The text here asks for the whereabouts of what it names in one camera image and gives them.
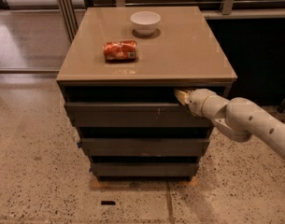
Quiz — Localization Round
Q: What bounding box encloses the crushed orange soda can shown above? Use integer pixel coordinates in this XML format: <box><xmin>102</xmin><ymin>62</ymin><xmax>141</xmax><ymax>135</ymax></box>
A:
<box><xmin>103</xmin><ymin>40</ymin><xmax>138</xmax><ymax>61</ymax></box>

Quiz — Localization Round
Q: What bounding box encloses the grey bottom drawer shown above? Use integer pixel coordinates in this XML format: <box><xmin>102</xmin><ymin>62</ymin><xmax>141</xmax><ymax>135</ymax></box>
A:
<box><xmin>91</xmin><ymin>163</ymin><xmax>199</xmax><ymax>177</ymax></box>

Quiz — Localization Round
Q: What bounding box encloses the white ceramic bowl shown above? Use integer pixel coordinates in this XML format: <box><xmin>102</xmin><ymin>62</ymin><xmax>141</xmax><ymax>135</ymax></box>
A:
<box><xmin>130</xmin><ymin>11</ymin><xmax>161</xmax><ymax>36</ymax></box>

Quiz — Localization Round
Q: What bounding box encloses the grey drawer cabinet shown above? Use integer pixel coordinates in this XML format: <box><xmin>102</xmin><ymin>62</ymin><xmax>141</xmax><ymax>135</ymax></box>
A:
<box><xmin>56</xmin><ymin>6</ymin><xmax>238</xmax><ymax>182</ymax></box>

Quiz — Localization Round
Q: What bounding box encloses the grey top drawer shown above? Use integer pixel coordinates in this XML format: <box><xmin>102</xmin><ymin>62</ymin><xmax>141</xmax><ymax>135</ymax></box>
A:
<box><xmin>64</xmin><ymin>103</ymin><xmax>212</xmax><ymax>128</ymax></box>

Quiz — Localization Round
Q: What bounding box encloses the dark device on floor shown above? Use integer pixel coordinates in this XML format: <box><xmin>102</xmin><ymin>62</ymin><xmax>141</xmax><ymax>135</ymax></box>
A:
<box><xmin>277</xmin><ymin>95</ymin><xmax>285</xmax><ymax>115</ymax></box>

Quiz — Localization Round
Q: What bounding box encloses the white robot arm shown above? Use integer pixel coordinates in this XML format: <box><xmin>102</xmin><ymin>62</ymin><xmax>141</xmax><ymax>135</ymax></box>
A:
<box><xmin>175</xmin><ymin>89</ymin><xmax>285</xmax><ymax>160</ymax></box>

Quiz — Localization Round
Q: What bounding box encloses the grey drawer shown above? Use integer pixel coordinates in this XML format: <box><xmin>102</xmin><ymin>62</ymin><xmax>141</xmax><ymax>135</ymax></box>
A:
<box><xmin>91</xmin><ymin>163</ymin><xmax>199</xmax><ymax>177</ymax></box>
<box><xmin>80</xmin><ymin>138</ymin><xmax>209</xmax><ymax>157</ymax></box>
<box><xmin>64</xmin><ymin>103</ymin><xmax>212</xmax><ymax>128</ymax></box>

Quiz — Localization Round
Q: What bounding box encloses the grey middle drawer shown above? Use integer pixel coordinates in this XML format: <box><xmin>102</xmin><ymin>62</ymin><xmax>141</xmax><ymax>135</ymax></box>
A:
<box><xmin>80</xmin><ymin>138</ymin><xmax>209</xmax><ymax>157</ymax></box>

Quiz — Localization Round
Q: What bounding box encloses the black floor outlet plate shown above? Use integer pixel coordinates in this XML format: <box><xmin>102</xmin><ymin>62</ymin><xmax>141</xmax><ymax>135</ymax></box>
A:
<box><xmin>101</xmin><ymin>201</ymin><xmax>116</xmax><ymax>205</ymax></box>

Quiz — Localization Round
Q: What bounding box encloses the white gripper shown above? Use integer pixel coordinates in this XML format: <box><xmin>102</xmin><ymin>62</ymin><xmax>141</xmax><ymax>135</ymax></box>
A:
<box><xmin>174</xmin><ymin>89</ymin><xmax>217</xmax><ymax>118</ymax></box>

